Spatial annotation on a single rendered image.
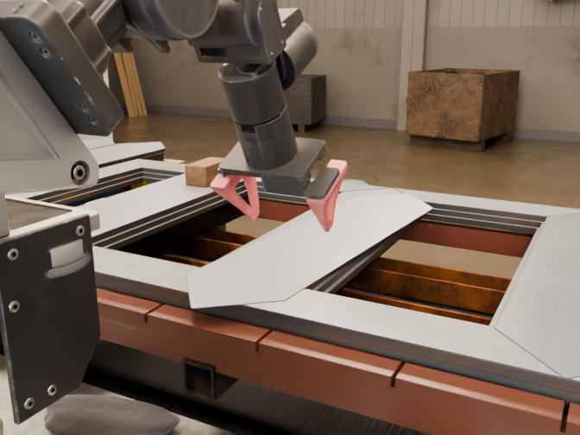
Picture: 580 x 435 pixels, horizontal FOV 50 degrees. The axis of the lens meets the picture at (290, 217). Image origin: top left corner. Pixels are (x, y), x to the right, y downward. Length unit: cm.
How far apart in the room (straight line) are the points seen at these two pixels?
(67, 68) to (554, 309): 71
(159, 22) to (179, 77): 974
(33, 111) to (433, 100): 672
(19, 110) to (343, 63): 839
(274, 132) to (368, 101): 801
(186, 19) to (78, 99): 12
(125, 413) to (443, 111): 631
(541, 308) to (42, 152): 68
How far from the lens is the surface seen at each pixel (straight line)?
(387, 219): 125
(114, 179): 169
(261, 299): 87
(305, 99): 803
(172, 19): 45
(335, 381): 78
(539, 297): 94
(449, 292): 130
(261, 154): 64
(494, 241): 139
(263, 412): 118
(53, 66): 38
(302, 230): 116
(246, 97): 60
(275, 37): 59
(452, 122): 697
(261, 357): 82
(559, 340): 83
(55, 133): 40
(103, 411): 93
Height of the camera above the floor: 120
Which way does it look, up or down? 16 degrees down
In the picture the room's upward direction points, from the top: straight up
